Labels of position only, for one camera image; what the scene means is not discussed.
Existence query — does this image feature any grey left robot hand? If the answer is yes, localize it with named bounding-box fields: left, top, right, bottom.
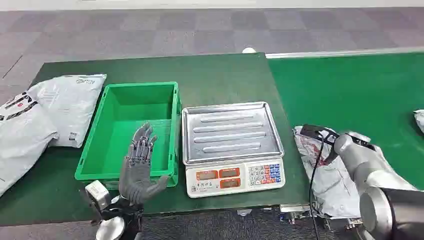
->
left=118, top=122, right=170, bottom=206

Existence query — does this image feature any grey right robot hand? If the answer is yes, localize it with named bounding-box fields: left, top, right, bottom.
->
left=321, top=139, right=340, bottom=166

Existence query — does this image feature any parcel bag red print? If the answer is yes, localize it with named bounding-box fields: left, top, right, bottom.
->
left=292, top=125, right=363, bottom=220

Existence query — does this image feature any green plastic crate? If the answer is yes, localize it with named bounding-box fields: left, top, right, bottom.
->
left=74, top=81, right=182, bottom=192

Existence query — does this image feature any smooth grey parcel red print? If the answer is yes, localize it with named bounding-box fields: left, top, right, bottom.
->
left=413, top=109, right=424, bottom=134

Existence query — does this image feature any plain grey parcel bag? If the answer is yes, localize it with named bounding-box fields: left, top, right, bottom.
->
left=28, top=73, right=108, bottom=149

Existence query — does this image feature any white scale with steel tray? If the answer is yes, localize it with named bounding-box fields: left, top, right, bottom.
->
left=181, top=101, right=287, bottom=199

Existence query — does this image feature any grey parcel bag black print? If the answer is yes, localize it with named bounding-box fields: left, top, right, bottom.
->
left=0, top=91, right=59, bottom=198

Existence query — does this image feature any black cable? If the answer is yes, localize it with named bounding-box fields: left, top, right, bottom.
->
left=308, top=131, right=326, bottom=240

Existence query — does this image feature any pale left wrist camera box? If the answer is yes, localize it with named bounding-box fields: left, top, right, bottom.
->
left=84, top=180, right=112, bottom=212

